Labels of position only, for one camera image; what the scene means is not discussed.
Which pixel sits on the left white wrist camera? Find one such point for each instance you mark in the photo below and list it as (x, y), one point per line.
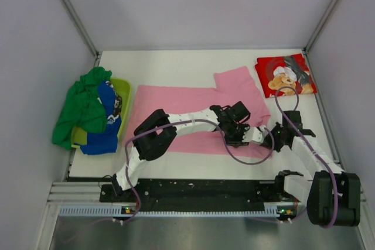
(255, 135)

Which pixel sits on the lime green plastic bin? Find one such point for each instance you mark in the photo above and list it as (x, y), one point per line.
(124, 89)

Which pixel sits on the blue t shirt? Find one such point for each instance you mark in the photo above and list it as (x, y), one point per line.
(106, 142)

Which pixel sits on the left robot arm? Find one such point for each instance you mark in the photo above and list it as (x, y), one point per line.
(153, 137)

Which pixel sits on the left aluminium frame post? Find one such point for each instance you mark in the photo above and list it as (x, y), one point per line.
(78, 24)

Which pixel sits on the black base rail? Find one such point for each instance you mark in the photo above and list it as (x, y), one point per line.
(187, 195)

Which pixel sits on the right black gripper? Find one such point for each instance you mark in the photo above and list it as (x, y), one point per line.
(268, 141)

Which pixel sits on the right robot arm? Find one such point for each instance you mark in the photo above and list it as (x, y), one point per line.
(330, 195)

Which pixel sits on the green t shirt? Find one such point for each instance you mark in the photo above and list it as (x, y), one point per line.
(82, 108)

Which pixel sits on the red folded bear t shirt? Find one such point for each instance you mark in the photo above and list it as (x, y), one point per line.
(289, 74)

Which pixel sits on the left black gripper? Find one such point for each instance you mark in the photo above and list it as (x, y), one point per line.
(238, 141)

